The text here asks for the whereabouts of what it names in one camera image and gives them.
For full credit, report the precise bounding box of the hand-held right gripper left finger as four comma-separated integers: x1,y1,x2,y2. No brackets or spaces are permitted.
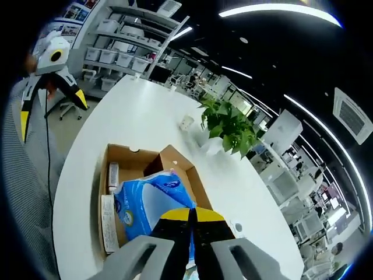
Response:
86,208,193,280

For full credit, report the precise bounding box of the white mesh chair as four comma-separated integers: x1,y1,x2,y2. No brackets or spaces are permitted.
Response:
4,84,64,275

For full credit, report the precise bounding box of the grey storage shelf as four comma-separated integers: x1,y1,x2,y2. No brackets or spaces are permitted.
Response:
81,0,190,97

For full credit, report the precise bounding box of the white office chair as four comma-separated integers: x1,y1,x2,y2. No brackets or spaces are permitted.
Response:
58,96,84,122

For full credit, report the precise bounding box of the row of white storage bins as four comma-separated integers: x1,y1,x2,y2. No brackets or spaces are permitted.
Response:
84,17,164,74

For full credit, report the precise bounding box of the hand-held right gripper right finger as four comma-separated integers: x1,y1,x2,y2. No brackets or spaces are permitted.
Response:
194,206,292,280

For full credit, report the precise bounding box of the blue wipes pack soft item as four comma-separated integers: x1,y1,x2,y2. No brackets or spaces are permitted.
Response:
112,168,200,278

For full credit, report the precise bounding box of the black monitor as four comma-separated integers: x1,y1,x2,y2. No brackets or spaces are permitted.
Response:
149,64,173,85

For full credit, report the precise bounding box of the ceiling air conditioner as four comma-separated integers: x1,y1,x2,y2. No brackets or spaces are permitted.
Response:
332,86,373,146

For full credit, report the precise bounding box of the brown cardboard shoe box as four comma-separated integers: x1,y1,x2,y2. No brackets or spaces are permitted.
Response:
97,142,215,260

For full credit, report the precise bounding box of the wall poster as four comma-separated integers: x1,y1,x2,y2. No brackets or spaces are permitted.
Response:
54,0,101,36

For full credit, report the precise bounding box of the white crate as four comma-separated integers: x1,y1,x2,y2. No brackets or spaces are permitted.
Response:
157,0,183,14

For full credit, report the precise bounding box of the small paper cup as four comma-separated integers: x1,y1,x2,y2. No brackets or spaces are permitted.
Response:
180,115,195,132

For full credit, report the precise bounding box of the table power socket panel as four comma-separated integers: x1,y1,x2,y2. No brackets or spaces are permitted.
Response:
231,220,245,237

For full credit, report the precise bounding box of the person's left hand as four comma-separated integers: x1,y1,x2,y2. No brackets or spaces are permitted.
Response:
24,52,58,99

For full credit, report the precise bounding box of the green potted plant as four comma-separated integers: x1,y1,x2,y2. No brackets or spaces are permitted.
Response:
197,97,260,160

